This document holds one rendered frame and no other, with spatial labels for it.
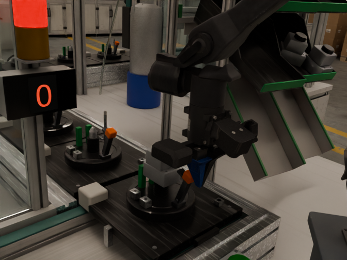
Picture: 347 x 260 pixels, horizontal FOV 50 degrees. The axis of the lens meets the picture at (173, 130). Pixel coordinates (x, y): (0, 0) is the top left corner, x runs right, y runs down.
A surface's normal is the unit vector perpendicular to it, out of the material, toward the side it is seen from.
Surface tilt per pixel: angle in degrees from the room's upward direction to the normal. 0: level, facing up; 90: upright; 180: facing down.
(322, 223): 0
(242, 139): 17
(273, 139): 45
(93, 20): 90
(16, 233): 0
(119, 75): 90
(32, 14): 90
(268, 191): 0
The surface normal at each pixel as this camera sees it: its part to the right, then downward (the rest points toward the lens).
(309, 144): 0.43, -0.42
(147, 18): 0.21, 0.37
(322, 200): 0.06, -0.93
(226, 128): 0.27, -0.80
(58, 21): 0.56, 0.33
